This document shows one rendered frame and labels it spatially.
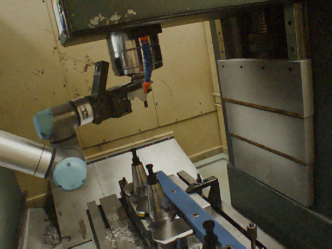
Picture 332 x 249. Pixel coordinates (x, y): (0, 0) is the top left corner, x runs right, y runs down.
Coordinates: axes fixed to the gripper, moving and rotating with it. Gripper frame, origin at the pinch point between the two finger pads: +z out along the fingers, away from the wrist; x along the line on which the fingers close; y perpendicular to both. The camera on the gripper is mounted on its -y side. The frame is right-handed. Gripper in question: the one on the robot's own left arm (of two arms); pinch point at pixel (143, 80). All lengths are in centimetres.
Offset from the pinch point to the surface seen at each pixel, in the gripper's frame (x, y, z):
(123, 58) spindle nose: 4.1, -8.8, -7.5
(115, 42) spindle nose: 2.8, -13.5, -7.9
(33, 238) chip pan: -78, 74, -46
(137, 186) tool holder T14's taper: 25.1, 17.4, -23.9
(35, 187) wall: -112, 60, -31
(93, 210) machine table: -35, 52, -20
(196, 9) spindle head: 32.7, -16.4, -3.3
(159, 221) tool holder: 37.2, 19.4, -27.1
